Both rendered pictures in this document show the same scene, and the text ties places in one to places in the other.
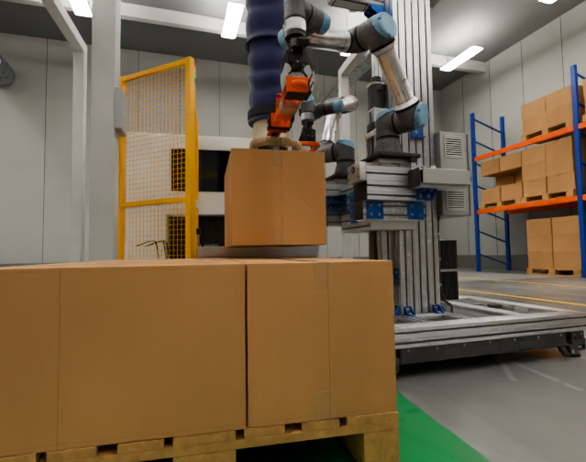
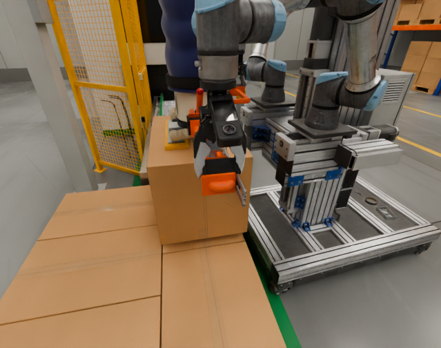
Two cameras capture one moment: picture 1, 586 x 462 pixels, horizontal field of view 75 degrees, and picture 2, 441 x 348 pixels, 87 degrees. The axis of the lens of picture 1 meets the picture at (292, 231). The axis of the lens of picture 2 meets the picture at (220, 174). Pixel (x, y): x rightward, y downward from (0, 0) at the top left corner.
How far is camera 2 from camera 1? 1.16 m
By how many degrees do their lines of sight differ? 34
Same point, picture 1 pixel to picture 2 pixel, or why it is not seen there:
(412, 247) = (321, 184)
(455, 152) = (392, 97)
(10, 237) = (12, 47)
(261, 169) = (183, 183)
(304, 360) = not seen: outside the picture
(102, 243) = (65, 137)
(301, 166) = not seen: hidden behind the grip
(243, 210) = (168, 219)
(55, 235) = not seen: hidden behind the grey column
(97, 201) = (47, 101)
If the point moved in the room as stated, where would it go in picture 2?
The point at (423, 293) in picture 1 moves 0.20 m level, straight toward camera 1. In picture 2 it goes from (320, 213) to (320, 232)
